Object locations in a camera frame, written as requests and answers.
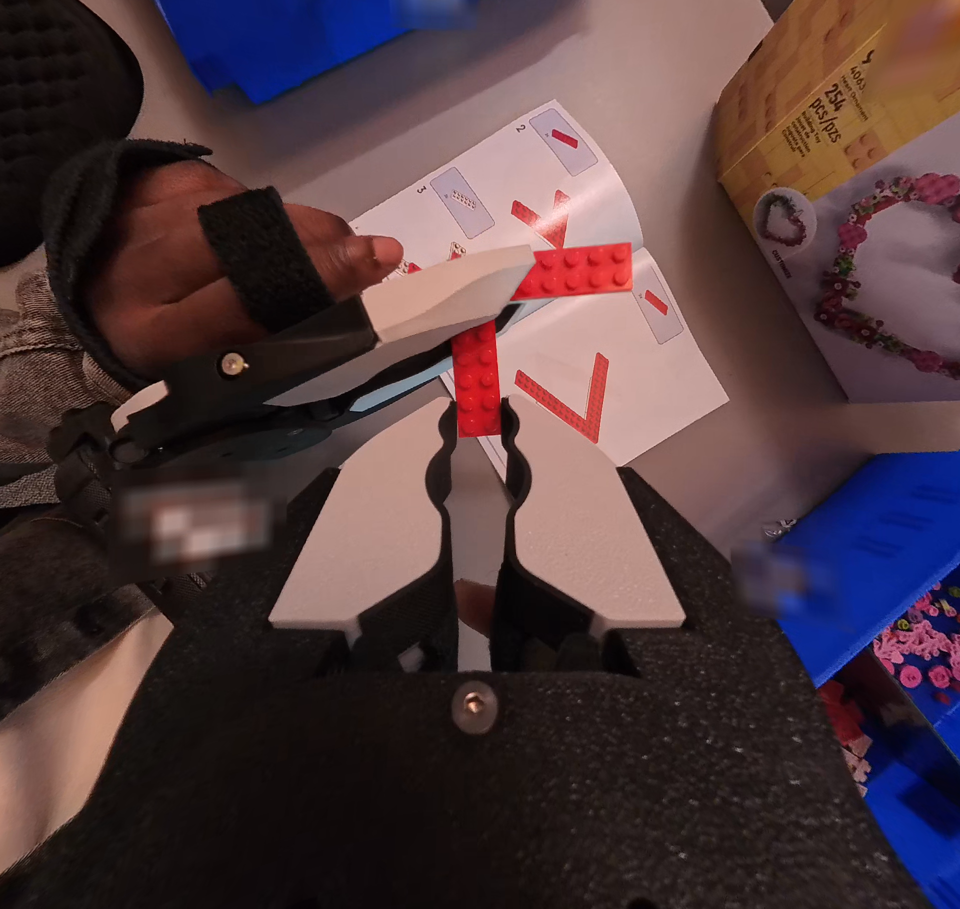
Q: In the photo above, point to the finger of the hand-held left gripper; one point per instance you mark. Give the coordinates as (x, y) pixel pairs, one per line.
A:
(330, 376)
(442, 294)

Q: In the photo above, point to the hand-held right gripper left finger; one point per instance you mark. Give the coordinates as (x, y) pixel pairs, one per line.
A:
(367, 534)

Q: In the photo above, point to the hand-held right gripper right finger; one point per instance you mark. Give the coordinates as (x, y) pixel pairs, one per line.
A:
(592, 534)

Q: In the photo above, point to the lego instruction booklet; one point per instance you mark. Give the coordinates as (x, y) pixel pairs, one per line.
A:
(660, 391)

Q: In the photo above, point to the blue divided plastic bin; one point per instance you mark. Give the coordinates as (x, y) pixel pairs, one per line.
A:
(885, 519)

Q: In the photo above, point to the pile of pink lego pieces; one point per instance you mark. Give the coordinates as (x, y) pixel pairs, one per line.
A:
(922, 639)

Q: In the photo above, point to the yellow white lego box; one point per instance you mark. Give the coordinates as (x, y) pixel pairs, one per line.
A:
(795, 61)

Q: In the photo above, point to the person's left hand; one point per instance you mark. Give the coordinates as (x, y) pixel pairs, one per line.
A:
(150, 264)

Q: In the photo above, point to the clear plastic bag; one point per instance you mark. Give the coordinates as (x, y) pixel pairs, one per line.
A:
(780, 526)

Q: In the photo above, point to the person's dark jacket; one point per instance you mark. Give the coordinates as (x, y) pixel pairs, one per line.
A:
(37, 369)

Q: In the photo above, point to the person's light trousers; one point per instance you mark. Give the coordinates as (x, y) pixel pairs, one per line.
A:
(60, 736)

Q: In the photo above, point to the black mesh office chair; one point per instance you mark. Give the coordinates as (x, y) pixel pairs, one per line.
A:
(52, 61)

